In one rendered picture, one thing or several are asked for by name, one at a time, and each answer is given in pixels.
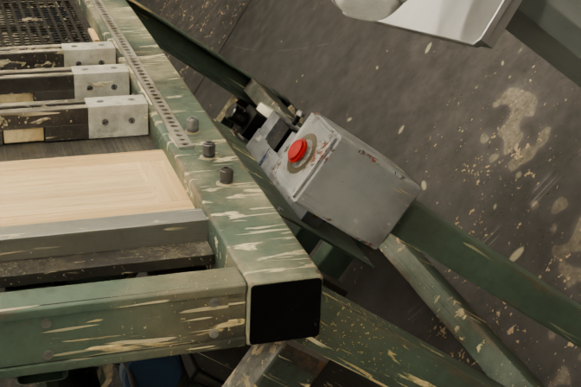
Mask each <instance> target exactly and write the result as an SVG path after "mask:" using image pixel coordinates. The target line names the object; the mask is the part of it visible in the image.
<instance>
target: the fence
mask: <svg viewBox="0 0 581 387"><path fill-rule="evenodd" d="M199 241H208V219H207V217H206V215H205V214H204V212H203V211H202V209H201V208H194V209H185V210H175V211H167V212H157V213H139V214H130V215H121V216H111V217H102V218H93V219H75V220H66V221H56V222H47V223H38V224H28V225H11V226H1V227H0V262H7V261H16V260H23V259H32V258H41V257H57V256H65V255H73V254H82V253H91V252H99V251H115V250H123V249H132V248H141V247H149V246H158V245H166V244H182V243H191V242H199Z"/></svg>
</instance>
